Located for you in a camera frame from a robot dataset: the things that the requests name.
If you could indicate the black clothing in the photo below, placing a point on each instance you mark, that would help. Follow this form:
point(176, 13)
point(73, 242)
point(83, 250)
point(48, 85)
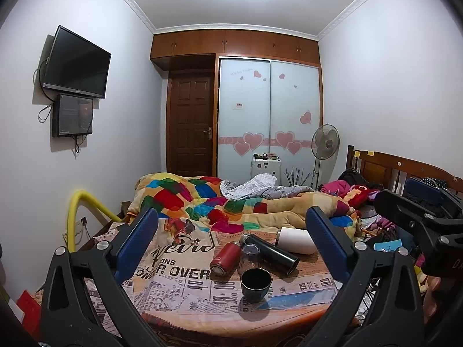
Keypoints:
point(352, 178)

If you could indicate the newspaper print bed sheet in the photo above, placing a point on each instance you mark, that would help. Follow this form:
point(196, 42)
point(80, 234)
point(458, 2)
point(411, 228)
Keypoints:
point(173, 287)

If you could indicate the wooden bed headboard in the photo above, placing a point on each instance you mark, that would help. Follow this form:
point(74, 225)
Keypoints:
point(379, 166)

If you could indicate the wooden wardrobe with glass doors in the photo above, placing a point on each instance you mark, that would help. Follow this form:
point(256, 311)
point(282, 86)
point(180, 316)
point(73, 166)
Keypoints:
point(246, 108)

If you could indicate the pink clothing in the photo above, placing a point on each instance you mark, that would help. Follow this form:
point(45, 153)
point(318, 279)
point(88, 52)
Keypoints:
point(334, 188)

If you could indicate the colourful patchwork blanket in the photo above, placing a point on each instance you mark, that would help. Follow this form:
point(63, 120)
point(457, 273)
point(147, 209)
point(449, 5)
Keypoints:
point(173, 192)

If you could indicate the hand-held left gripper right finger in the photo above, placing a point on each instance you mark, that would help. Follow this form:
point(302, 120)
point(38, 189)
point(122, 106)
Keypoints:
point(327, 247)

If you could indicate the red thermos bottle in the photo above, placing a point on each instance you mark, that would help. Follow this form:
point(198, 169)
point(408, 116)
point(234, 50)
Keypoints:
point(226, 259)

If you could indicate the small black wall monitor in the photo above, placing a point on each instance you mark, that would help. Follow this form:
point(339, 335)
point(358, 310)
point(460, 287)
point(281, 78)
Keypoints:
point(72, 115)

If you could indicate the white cup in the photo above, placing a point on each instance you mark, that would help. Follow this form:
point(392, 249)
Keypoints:
point(296, 241)

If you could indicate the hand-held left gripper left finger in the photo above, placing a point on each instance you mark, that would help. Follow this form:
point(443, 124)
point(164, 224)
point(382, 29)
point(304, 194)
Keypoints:
point(136, 247)

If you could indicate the small white appliance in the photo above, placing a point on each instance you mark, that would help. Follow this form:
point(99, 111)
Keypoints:
point(266, 169)

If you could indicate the grey checked cloth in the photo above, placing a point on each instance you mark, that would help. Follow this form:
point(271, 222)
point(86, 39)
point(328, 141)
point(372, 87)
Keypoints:
point(253, 184)

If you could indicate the standing electric fan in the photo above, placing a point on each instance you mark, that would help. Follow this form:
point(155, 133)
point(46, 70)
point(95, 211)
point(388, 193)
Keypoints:
point(325, 141)

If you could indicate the wall socket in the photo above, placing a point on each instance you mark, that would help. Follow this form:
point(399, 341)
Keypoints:
point(84, 221)

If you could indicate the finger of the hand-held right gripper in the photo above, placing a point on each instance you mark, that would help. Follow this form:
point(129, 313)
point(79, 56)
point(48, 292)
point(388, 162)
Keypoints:
point(390, 200)

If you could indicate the brown wooden door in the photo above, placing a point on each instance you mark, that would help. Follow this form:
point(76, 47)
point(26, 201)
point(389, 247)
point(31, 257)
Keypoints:
point(190, 123)

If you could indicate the yellow foam tube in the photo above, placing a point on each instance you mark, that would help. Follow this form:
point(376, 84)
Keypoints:
point(74, 217)

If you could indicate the wall-mounted black television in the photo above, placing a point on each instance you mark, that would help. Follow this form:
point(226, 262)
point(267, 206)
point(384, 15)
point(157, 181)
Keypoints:
point(77, 61)

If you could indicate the dark blue bag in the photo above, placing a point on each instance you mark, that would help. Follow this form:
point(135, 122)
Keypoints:
point(423, 191)

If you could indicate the dried plant stems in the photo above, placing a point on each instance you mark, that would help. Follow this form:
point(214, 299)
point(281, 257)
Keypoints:
point(297, 177)

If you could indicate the pile of mixed clothes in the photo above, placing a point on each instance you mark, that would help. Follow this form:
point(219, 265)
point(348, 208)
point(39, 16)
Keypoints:
point(376, 224)

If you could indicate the red box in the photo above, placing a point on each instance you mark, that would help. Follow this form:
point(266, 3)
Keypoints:
point(29, 311)

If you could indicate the black thermos bottle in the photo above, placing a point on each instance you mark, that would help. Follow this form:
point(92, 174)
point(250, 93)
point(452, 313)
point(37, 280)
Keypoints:
point(275, 255)

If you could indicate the black ceramic cup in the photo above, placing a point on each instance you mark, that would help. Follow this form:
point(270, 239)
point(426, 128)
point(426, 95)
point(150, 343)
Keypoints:
point(256, 290)

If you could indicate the clear glass cup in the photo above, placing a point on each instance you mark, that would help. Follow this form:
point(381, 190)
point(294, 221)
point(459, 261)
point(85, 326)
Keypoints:
point(249, 255)

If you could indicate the red plush toy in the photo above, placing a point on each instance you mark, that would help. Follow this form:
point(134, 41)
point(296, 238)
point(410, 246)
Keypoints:
point(360, 193)

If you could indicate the light blue card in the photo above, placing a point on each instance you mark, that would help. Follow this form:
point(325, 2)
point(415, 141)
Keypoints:
point(386, 245)

